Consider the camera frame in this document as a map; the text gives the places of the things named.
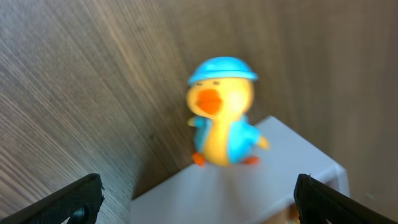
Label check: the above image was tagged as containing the yellow duck toy blue hat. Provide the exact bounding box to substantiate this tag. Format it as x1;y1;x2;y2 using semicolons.
186;57;269;166

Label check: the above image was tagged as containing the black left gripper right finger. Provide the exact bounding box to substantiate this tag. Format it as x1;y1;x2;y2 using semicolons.
294;174;397;224

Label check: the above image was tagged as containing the white box pink inside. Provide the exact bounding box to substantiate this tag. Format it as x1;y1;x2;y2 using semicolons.
130;116;349;224

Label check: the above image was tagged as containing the brown plush toy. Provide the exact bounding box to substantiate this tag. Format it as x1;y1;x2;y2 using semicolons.
264;204;300;224

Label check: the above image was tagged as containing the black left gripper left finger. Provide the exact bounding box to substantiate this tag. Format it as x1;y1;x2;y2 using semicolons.
1;173;104;224

